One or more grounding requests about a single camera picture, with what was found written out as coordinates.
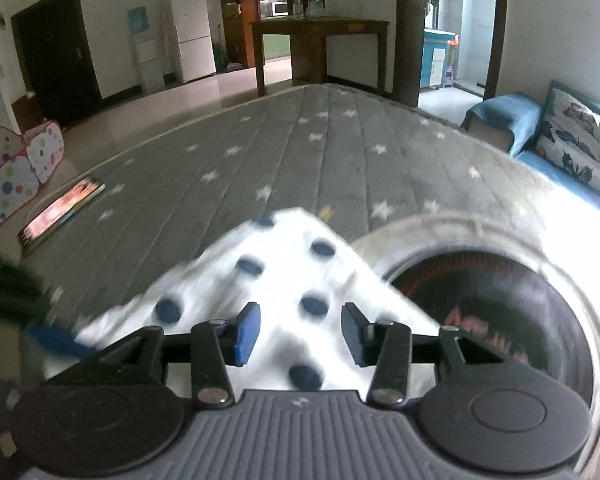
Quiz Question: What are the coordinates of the white polka dot garment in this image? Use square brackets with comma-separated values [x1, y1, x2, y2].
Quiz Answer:
[76, 208, 439, 393]

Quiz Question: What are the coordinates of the grey star quilted mat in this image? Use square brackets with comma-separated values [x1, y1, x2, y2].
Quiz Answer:
[17, 83, 600, 480]

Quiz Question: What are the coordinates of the book on mat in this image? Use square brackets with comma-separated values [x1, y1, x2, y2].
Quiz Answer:
[18, 177, 106, 255]

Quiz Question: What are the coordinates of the blue sofa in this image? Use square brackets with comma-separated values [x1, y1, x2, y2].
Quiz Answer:
[462, 80, 600, 211]

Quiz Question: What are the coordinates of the polka dot play tent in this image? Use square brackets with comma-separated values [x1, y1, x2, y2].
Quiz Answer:
[0, 120, 65, 225]

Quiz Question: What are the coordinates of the water dispenser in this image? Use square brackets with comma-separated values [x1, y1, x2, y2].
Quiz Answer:
[128, 6, 166, 94]

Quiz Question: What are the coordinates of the butterfly pillow left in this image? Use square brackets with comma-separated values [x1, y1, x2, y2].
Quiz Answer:
[534, 84, 600, 194]

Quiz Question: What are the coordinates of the blue white cabinet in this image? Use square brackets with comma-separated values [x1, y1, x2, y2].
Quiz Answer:
[419, 28, 460, 90]

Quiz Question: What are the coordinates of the dark wooden table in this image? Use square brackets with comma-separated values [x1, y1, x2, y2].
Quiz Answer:
[250, 16, 389, 96]

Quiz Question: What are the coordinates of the white refrigerator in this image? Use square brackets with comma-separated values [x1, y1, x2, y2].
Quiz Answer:
[169, 0, 215, 84]

